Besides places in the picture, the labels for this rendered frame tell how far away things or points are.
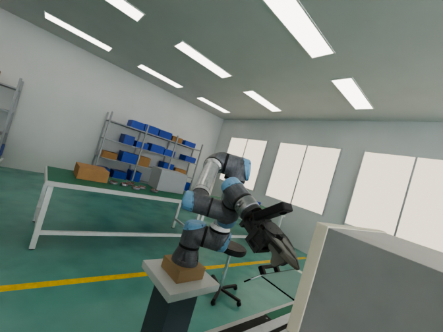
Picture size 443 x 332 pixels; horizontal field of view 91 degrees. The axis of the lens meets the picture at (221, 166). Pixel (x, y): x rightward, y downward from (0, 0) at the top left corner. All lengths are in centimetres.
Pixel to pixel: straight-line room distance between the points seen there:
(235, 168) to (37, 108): 618
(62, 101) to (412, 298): 690
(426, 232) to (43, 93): 843
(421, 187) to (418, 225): 68
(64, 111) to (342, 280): 680
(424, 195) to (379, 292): 490
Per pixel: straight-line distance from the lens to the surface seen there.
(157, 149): 691
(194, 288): 126
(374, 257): 42
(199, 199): 80
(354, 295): 44
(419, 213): 528
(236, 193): 73
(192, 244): 124
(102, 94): 705
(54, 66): 702
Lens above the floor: 136
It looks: 1 degrees up
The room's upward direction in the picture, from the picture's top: 16 degrees clockwise
